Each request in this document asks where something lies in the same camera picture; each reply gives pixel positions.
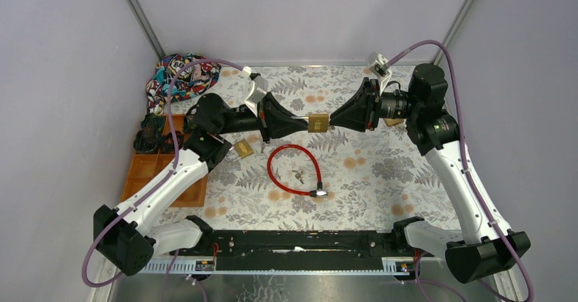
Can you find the red cable lock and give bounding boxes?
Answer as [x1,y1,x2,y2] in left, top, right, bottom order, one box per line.
[266,144,329,199]

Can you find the colourful comic print cloth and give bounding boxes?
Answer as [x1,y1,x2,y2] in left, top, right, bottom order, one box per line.
[145,53,222,115]

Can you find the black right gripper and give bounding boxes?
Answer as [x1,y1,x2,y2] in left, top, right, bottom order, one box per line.
[330,77,420,132]

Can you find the orange wooden compartment tray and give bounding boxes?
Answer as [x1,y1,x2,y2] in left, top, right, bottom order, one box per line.
[120,115,208,208]

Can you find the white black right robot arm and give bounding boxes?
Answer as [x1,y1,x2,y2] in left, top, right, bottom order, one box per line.
[382,63,531,284]

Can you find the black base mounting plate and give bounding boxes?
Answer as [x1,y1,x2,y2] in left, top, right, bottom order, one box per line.
[179,230,416,276]

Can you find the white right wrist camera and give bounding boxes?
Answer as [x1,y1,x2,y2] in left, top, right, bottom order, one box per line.
[365,52,393,94]

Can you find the floral patterned table mat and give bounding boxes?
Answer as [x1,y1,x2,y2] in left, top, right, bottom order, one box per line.
[128,65,474,232]

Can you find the silver keys of cable lock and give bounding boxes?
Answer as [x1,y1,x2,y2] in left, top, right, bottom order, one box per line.
[292,170,304,185]

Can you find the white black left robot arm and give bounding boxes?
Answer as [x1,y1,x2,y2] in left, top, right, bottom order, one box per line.
[92,76,358,276]

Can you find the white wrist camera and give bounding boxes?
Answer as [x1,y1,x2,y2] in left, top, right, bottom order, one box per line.
[241,66,269,117]
[365,52,393,94]

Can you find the brass padlock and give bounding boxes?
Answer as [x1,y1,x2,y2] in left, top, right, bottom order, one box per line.
[225,138,254,163]
[291,113,330,133]
[384,119,404,127]

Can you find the aluminium frame rail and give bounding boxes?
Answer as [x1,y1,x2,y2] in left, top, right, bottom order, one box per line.
[125,0,166,60]

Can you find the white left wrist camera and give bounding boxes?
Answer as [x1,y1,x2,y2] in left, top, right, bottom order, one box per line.
[241,66,269,117]

